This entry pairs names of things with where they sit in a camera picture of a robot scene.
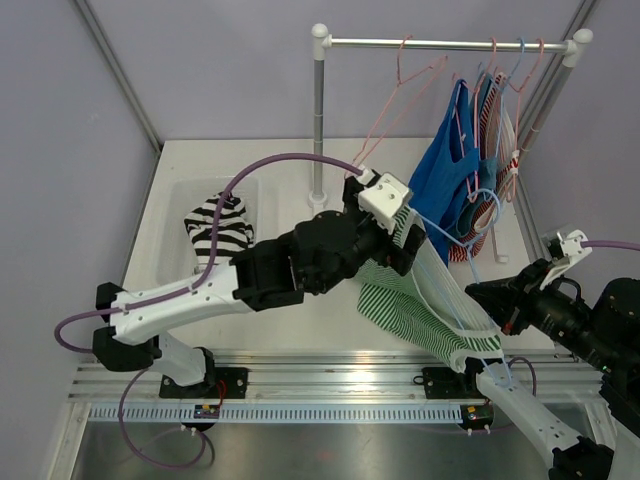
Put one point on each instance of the pink plastic hanger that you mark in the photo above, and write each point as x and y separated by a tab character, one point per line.
510	172
407	92
475	125

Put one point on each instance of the bright blue tank top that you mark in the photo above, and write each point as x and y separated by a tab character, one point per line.
445	175

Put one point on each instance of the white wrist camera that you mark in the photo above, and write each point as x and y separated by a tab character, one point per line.
383	196
566	250

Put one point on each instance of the green white striped tank top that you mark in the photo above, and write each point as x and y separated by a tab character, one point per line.
427	308

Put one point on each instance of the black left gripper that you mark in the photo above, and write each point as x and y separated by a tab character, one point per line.
389	253

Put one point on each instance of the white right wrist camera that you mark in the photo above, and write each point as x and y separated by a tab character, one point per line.
566	250

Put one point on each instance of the black white striped tank top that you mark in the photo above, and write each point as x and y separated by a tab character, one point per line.
235	232

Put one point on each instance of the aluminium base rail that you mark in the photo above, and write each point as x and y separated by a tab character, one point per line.
382	377

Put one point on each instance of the white slotted cable duct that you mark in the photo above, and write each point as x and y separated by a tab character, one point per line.
236	413

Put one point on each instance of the red white striped tank top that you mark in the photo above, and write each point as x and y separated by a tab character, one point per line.
483	217

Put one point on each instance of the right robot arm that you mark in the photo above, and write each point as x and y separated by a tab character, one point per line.
605	336

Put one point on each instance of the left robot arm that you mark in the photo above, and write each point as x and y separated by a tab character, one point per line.
312	259

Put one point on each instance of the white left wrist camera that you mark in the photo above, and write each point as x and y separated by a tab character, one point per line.
383	196

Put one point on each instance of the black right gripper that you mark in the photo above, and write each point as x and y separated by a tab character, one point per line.
511	300

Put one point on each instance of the teal blue tank top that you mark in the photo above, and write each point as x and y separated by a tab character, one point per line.
488	162

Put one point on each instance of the white metal clothes rack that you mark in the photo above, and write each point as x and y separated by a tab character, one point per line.
571	51

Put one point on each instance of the white plastic basket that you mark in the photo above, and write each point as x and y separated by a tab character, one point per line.
173	257

